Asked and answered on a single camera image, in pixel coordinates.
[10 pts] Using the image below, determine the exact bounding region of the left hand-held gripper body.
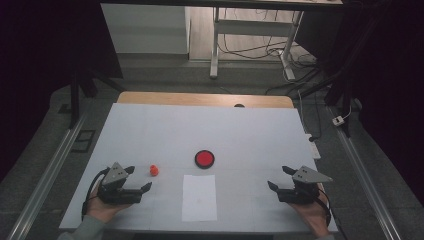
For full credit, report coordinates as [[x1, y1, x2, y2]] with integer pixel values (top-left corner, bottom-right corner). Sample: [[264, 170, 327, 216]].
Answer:
[[97, 161, 144, 205]]

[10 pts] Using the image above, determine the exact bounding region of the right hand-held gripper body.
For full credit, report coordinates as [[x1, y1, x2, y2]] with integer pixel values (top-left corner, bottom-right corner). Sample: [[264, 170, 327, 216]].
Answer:
[[277, 165, 334, 205]]

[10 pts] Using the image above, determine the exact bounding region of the white paper sheet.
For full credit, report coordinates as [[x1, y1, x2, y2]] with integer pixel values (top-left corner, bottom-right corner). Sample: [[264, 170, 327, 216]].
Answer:
[[181, 174, 218, 223]]

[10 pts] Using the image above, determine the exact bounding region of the round red ink pad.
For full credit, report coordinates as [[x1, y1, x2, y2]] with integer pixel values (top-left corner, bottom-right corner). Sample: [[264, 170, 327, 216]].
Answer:
[[194, 149, 216, 170]]

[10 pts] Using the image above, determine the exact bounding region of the person's left hand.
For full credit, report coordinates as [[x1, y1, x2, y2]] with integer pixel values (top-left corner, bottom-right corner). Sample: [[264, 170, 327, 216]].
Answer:
[[85, 184, 133, 224]]

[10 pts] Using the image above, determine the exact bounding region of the person's right hand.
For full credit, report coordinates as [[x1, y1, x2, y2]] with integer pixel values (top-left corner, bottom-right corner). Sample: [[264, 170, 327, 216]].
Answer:
[[289, 191, 331, 238]]

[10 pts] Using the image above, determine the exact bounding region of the white power strip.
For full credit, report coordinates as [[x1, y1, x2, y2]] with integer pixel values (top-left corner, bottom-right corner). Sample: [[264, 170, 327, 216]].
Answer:
[[304, 133, 322, 160]]

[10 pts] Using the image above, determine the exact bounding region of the large white table cover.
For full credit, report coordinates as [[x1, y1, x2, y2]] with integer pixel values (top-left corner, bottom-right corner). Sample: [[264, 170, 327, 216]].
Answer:
[[59, 102, 339, 233]]

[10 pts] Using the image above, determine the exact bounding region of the black floor socket plate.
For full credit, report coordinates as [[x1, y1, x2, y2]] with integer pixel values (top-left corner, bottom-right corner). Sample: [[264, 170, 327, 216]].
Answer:
[[70, 129, 97, 154]]

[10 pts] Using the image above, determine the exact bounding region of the black tripod stand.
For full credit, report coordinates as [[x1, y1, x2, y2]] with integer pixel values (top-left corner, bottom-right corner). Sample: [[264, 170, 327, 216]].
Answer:
[[67, 64, 127, 130], [298, 63, 356, 138]]

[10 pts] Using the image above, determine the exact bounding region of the dark curtain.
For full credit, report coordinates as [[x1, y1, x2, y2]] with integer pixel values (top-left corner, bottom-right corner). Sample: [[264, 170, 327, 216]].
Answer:
[[0, 0, 125, 183], [294, 0, 424, 208]]

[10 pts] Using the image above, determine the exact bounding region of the white cabinet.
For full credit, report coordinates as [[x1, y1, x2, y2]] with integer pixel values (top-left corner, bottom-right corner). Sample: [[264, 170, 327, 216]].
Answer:
[[100, 3, 190, 55]]

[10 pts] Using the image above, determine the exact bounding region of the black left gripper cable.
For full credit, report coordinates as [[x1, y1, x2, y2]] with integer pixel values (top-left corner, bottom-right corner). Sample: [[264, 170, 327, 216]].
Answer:
[[81, 167, 111, 221]]

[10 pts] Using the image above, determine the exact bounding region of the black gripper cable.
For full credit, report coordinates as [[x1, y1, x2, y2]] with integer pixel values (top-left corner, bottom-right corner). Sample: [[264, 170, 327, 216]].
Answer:
[[81, 167, 111, 221], [313, 188, 333, 229]]

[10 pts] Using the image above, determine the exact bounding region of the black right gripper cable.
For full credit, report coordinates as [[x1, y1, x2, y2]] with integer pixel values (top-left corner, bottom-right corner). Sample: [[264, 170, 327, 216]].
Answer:
[[313, 188, 333, 229]]

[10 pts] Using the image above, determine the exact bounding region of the aluminium floor rail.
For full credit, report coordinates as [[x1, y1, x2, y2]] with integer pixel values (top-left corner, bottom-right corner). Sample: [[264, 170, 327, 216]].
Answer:
[[6, 114, 88, 240], [325, 105, 403, 240]]

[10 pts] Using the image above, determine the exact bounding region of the tangle of black floor cables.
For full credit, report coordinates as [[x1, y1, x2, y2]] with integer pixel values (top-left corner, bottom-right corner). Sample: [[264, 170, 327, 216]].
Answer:
[[217, 8, 323, 139]]

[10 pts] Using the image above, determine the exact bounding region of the white desk frame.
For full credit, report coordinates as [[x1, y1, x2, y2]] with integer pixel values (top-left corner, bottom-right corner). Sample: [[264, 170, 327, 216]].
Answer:
[[209, 6, 305, 82]]

